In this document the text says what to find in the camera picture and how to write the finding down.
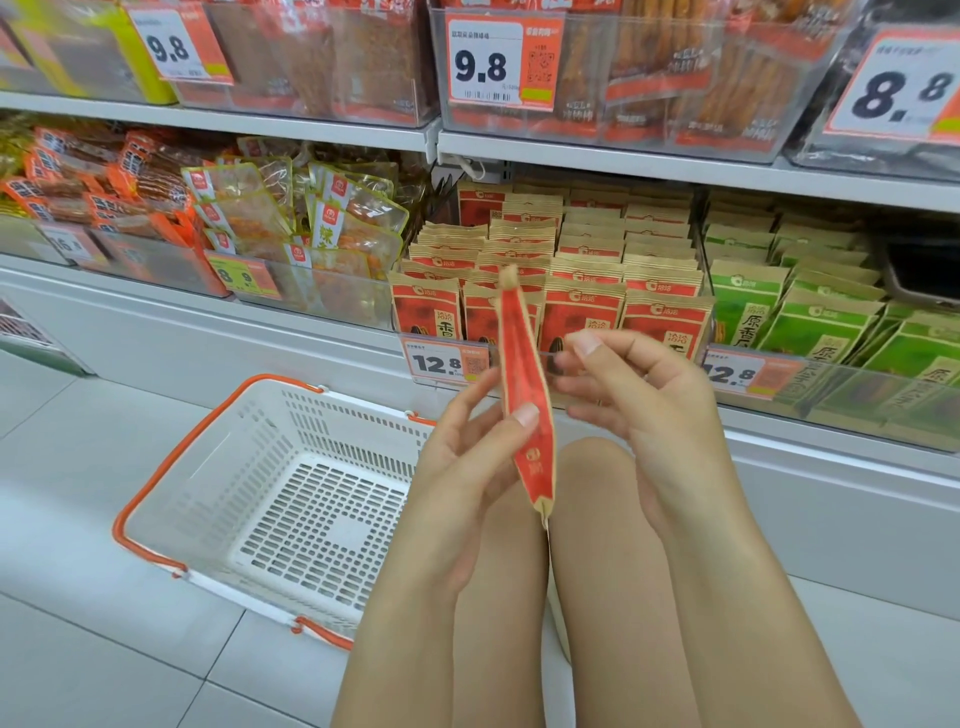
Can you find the person's left leg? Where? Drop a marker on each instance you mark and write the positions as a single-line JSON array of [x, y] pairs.
[[502, 622]]

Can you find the person's left thumb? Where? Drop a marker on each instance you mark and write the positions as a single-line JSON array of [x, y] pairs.
[[514, 431]]

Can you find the person's left forearm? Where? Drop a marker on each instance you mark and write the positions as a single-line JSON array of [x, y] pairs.
[[397, 660]]

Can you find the person's right hand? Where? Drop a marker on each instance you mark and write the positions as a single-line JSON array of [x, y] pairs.
[[667, 427]]

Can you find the red seed snack packet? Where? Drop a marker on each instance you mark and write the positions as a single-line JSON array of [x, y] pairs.
[[529, 375]]

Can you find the clear bin of stick snacks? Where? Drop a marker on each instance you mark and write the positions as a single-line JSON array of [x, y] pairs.
[[675, 82]]

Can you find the rows of green seed packets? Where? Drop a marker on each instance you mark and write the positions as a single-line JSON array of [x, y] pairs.
[[817, 315]]

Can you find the stack of yellow packets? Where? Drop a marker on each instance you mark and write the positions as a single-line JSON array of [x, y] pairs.
[[82, 52]]

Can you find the clear bin of dark packets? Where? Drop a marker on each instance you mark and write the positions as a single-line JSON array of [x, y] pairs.
[[810, 142]]

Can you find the white shelf base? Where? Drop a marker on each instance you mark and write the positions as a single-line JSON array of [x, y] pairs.
[[150, 330]]

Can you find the white shelf board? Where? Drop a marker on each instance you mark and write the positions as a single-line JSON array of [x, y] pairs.
[[712, 169], [225, 120]]

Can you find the person's left hand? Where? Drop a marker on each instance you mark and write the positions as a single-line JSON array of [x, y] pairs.
[[442, 487]]

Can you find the clear bin of brown snacks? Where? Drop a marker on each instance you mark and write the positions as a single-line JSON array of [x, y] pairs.
[[330, 60]]

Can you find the clear plastic shelf front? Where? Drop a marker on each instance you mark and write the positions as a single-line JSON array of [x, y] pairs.
[[862, 409]]

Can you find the person's right thumb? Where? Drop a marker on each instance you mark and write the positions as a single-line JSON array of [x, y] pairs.
[[596, 349]]

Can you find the person's right leg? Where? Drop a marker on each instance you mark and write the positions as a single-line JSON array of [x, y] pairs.
[[615, 570]]

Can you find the pile of orange snack packs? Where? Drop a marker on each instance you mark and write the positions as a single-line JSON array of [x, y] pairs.
[[90, 180]]

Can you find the person's right forearm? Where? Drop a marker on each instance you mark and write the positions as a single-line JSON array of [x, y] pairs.
[[742, 622]]

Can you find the rows of red seed packets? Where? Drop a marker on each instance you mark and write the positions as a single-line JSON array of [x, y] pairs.
[[592, 270]]

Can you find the person's leg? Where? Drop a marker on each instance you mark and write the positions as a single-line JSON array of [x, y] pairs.
[[502, 622], [615, 570]]

